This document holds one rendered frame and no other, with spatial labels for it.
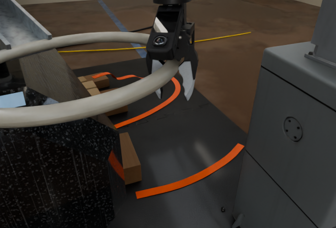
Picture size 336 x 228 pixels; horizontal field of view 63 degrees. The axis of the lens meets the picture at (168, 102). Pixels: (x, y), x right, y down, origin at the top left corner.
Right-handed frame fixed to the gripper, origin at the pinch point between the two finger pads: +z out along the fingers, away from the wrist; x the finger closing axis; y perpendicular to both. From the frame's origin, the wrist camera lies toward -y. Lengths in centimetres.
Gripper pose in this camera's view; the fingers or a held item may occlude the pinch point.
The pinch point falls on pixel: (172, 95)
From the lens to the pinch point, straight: 58.4
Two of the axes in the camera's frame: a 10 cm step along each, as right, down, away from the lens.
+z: 0.4, 8.8, 4.7
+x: -9.7, -0.7, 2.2
